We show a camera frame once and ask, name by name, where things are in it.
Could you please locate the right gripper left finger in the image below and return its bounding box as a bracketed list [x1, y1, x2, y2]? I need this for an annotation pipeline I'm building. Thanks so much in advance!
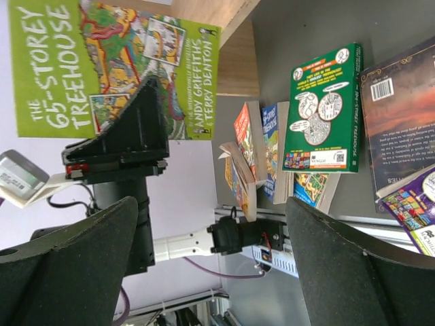
[1, 197, 138, 325]

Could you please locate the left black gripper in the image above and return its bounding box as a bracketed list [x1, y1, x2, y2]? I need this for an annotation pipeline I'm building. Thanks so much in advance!
[61, 77, 169, 180]

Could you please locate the orange 78-Storey Treehouse book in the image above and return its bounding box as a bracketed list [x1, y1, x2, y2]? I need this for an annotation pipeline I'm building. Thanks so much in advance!
[234, 101, 267, 188]

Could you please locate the blue 26-Storey Treehouse book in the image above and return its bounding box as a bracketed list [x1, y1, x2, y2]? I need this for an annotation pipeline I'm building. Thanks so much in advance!
[293, 173, 341, 214]

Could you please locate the slotted grey cable duct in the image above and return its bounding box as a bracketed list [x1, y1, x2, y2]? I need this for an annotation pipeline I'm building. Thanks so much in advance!
[251, 244, 299, 278]

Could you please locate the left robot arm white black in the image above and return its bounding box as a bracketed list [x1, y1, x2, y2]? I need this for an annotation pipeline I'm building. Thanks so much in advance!
[62, 75, 285, 276]

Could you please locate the yellow 130-Storey Treehouse book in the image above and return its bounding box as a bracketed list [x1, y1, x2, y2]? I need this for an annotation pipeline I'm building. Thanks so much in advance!
[219, 142, 257, 222]

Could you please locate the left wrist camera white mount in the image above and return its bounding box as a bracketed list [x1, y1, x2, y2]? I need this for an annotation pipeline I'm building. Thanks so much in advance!
[1, 149, 78, 209]

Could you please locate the purple Treehouse book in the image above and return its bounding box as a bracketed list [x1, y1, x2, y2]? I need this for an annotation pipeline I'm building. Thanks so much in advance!
[377, 165, 434, 257]

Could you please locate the dark sunset cover book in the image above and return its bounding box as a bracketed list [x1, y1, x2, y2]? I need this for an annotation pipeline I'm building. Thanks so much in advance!
[359, 33, 435, 213]

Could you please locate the lime green 65-Storey Treehouse book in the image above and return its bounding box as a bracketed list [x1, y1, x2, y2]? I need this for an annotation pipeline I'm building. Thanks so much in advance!
[7, 1, 222, 141]

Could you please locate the dark green 104-Storey Treehouse book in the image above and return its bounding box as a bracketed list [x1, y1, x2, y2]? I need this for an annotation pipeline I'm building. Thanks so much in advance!
[282, 43, 363, 173]

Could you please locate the blue 91-Storey Treehouse book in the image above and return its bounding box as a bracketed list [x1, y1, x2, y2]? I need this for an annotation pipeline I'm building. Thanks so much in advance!
[261, 101, 294, 204]

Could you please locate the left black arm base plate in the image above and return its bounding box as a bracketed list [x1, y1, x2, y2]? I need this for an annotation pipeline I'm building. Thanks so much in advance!
[254, 219, 286, 251]

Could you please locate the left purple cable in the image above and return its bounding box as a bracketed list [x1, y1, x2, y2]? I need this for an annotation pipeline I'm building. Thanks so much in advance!
[111, 256, 269, 326]

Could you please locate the wooden two-tier bookshelf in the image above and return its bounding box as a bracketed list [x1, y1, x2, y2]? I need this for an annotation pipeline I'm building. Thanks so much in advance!
[159, 0, 262, 98]

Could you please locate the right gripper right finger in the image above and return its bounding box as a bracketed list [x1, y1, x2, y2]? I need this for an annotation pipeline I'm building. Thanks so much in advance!
[285, 197, 434, 325]

